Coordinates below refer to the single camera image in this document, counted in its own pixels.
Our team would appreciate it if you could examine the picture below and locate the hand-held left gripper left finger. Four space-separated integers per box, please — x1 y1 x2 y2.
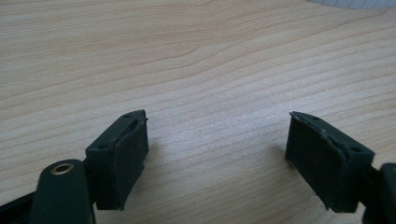
85 109 150 212

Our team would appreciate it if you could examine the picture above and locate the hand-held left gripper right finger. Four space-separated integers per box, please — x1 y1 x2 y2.
285 111 375 214

